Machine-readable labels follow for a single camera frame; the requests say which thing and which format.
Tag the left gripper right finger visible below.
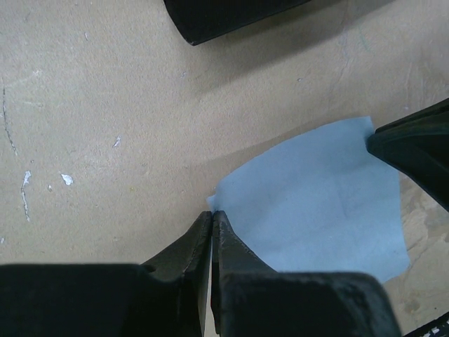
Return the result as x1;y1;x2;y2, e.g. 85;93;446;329
210;211;401;336

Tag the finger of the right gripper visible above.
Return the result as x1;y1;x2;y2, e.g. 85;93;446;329
366;99;448;210

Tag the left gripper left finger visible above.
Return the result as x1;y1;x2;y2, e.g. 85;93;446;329
1;211;213;336

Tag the blue cleaning cloth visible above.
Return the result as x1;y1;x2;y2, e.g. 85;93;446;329
207;117;410;282

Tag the black glasses case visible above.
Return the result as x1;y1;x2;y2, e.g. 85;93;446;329
164;0;307;46

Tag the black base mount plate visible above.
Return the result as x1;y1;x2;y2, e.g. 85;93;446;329
404;312;449;337

